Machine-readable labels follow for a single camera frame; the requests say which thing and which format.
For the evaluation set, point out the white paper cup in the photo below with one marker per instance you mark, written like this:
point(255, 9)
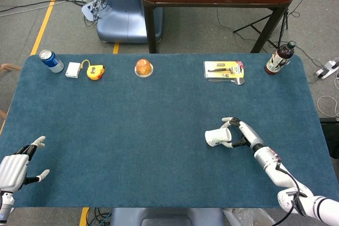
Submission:
point(215, 136)

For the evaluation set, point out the small white box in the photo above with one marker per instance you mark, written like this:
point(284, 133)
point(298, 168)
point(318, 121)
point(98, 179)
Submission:
point(72, 70)

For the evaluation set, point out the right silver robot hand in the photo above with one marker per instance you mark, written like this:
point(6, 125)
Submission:
point(250, 134)

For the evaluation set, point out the razor blister pack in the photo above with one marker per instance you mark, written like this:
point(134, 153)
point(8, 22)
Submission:
point(223, 69)

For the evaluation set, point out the black box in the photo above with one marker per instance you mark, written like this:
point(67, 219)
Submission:
point(331, 130)

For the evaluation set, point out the metal spoon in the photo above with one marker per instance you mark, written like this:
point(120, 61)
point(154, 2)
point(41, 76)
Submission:
point(238, 81)

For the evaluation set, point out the white power strip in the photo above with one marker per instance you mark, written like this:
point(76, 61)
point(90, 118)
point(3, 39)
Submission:
point(327, 70)

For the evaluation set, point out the brown drink bottle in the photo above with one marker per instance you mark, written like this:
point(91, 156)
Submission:
point(279, 59)

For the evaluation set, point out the clear plastic bag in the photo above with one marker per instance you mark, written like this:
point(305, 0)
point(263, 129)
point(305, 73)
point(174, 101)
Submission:
point(249, 218)

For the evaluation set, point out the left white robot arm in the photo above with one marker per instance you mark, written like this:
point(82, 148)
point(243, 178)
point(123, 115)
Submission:
point(5, 204)

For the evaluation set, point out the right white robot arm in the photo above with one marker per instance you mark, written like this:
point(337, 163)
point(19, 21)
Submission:
point(267, 159)

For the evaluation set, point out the black tripod stand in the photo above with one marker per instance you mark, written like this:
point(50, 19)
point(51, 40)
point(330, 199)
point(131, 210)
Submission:
point(283, 22)

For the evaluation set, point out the yellow tape measure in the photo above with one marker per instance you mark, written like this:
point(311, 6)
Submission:
point(94, 73)

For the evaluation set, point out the white socket strip with plugs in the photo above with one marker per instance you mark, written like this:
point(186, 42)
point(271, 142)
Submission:
point(88, 10)

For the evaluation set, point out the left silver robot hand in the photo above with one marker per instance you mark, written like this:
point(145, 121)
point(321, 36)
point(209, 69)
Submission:
point(13, 170)

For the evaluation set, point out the blue soda can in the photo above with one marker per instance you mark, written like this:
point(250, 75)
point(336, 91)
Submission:
point(53, 62)

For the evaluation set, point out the blue table mat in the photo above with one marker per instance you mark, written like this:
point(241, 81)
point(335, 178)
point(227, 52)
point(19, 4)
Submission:
point(132, 130)

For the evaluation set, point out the grey robot torso base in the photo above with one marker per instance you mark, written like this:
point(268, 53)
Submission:
point(164, 218)

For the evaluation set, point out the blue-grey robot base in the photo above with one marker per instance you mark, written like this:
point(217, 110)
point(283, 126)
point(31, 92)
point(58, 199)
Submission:
point(121, 11)

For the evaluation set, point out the orange jelly cup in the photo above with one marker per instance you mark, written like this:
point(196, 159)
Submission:
point(143, 67)

